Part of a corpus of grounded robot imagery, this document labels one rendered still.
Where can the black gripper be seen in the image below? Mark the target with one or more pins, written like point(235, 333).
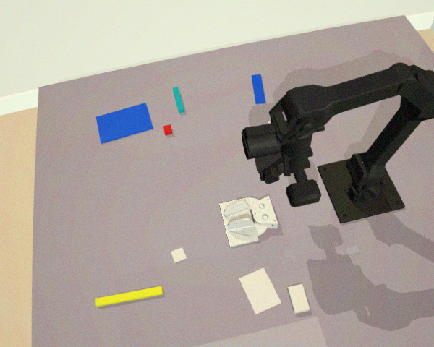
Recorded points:
point(305, 191)

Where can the blue flat plate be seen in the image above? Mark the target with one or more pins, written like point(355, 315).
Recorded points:
point(123, 123)

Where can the blue rectangular bar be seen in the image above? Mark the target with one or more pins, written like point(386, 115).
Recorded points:
point(258, 88)

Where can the small cream square tile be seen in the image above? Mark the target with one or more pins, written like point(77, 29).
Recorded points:
point(178, 254)

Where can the yellow flat bar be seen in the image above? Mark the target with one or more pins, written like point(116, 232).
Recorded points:
point(129, 296)

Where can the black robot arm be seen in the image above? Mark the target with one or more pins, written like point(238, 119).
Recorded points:
point(309, 108)

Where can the small red block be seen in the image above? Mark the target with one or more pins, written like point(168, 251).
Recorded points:
point(167, 129)

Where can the teal rectangular bar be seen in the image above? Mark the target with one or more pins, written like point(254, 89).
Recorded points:
point(178, 100)

